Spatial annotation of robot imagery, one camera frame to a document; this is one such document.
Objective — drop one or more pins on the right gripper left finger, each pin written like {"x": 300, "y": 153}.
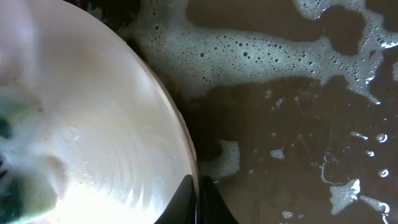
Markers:
{"x": 182, "y": 207}

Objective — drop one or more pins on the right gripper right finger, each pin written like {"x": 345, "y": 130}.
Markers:
{"x": 213, "y": 209}

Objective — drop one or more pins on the white plate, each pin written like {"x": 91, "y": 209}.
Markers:
{"x": 116, "y": 145}

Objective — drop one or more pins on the green yellow sponge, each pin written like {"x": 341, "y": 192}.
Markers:
{"x": 26, "y": 191}

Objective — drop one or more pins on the dark brown serving tray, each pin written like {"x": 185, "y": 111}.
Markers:
{"x": 291, "y": 105}

